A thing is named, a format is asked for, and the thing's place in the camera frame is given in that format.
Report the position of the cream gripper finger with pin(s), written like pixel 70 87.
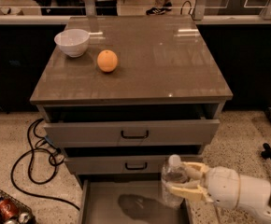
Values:
pixel 195 170
pixel 199 194

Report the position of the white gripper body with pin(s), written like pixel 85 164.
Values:
pixel 224 184

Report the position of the clear plastic water bottle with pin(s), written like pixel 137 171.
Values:
pixel 172 171

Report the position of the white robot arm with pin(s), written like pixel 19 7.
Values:
pixel 254 195

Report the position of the middle grey drawer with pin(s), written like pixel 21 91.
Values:
pixel 125 160

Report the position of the grey drawer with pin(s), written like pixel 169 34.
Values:
pixel 125 160
pixel 133 125
pixel 127 199

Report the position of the bottom grey drawer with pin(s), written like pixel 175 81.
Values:
pixel 127 199

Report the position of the grey drawer cabinet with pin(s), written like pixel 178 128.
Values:
pixel 159 63

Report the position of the top grey drawer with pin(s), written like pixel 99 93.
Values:
pixel 133 125

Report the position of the orange fruit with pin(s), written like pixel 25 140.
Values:
pixel 107 60

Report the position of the silver can top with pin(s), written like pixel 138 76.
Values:
pixel 24 218

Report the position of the white bowl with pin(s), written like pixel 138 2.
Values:
pixel 73 42

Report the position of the person legs in background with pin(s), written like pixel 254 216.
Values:
pixel 160 7

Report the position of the red soda can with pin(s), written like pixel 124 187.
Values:
pixel 8 209

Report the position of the metal railing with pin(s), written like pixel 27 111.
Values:
pixel 195 11

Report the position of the wire basket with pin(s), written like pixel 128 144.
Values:
pixel 22 208

